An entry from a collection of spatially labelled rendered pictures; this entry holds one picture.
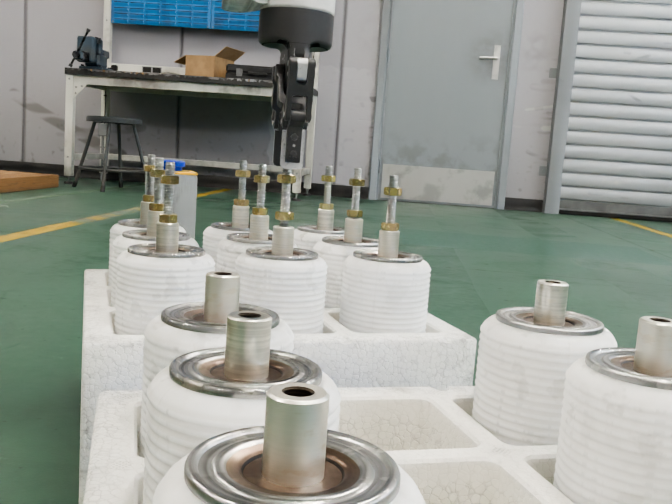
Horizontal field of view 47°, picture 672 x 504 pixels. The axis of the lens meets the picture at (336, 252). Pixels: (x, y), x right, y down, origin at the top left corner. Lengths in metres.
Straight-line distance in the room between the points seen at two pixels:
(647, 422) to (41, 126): 6.10
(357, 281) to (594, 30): 5.23
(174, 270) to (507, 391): 0.34
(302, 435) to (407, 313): 0.56
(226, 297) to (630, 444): 0.25
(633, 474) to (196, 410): 0.24
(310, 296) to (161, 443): 0.43
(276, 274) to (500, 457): 0.34
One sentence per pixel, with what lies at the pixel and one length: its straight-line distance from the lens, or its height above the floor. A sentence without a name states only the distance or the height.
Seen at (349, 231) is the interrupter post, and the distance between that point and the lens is 0.94.
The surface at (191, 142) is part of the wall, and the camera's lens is 6.00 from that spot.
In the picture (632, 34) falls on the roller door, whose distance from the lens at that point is 6.01.
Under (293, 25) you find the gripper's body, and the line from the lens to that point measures 0.78.
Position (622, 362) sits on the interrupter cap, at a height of 0.25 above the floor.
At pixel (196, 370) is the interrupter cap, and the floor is 0.25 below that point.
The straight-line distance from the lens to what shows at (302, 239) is 1.03.
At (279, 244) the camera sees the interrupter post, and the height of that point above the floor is 0.26.
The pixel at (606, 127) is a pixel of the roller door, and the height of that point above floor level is 0.64.
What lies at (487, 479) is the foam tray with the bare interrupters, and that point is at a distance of 0.52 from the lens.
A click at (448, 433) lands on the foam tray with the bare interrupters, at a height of 0.17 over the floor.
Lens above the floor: 0.37
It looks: 8 degrees down
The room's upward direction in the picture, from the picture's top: 4 degrees clockwise
